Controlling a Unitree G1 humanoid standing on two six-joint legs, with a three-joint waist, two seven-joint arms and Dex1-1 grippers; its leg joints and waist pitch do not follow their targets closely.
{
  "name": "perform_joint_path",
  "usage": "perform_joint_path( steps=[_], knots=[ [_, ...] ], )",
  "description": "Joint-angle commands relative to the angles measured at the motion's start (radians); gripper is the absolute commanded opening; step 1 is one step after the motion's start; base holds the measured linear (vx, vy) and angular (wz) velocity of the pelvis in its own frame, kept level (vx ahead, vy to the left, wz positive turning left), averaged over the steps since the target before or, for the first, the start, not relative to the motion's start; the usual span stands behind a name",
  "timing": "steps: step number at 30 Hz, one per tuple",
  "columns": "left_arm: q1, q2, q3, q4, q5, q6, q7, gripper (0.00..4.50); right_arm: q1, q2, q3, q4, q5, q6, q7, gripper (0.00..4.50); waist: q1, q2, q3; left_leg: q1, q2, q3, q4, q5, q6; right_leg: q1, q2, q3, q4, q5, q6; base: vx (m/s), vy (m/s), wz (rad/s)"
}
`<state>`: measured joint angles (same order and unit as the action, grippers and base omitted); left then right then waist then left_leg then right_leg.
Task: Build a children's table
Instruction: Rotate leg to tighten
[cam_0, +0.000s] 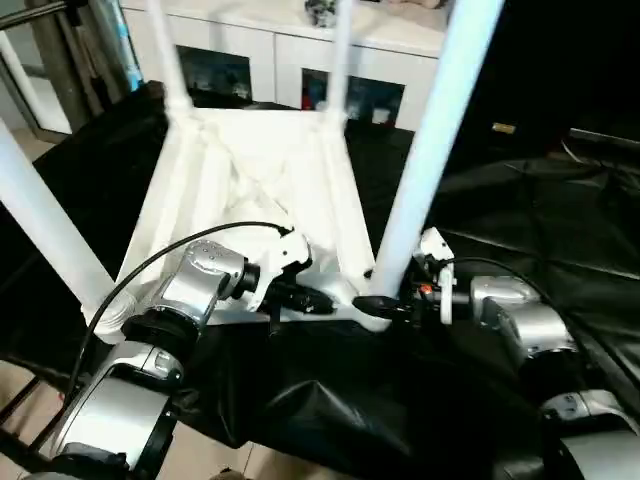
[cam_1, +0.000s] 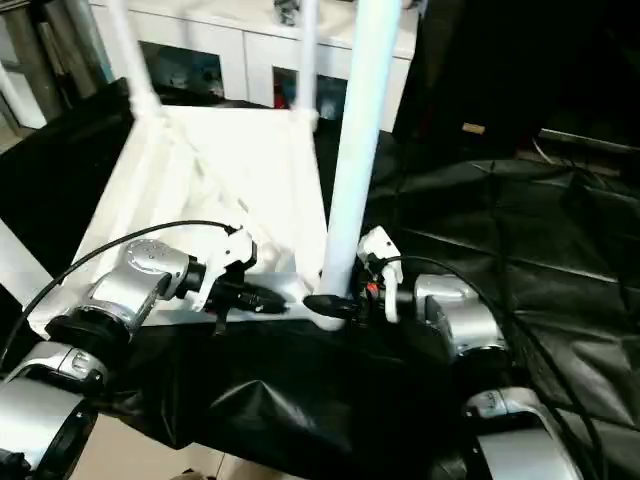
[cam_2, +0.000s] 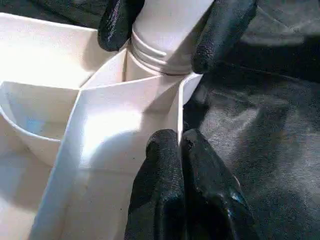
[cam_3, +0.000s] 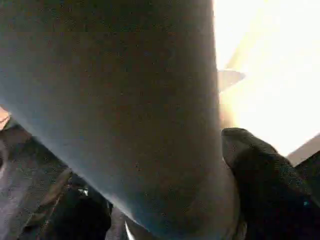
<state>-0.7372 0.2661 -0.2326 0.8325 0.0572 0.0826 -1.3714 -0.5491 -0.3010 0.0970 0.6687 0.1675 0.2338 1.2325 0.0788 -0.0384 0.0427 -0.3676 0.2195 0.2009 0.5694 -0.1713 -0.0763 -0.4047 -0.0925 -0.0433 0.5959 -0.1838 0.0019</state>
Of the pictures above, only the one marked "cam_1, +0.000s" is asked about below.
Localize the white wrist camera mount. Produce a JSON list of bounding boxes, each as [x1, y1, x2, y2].
[[357, 225, 404, 324], [187, 227, 259, 314]]

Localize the black speaker cabinet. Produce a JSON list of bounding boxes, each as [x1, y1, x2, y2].
[[394, 0, 546, 151]]

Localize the grey metal tripod stand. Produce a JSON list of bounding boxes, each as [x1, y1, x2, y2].
[[0, 0, 109, 121]]

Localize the white plastic table top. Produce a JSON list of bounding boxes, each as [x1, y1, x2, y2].
[[27, 102, 351, 334]]

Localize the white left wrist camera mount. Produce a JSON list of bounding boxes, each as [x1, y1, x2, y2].
[[187, 227, 259, 314]]

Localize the black metal rod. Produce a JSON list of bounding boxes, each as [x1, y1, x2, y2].
[[539, 128, 640, 151]]

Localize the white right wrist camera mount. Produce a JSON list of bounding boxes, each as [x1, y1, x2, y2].
[[357, 225, 404, 324]]

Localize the white slanted pipe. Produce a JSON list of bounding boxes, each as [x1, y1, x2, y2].
[[0, 62, 46, 129]]

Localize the black plastic mat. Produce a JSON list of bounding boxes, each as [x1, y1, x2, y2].
[[0, 77, 640, 480]]

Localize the white sideboard cabinet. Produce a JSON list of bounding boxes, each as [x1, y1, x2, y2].
[[89, 0, 421, 132]]

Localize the dark bag of small parts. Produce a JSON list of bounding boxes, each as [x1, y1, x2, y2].
[[273, 0, 301, 25]]

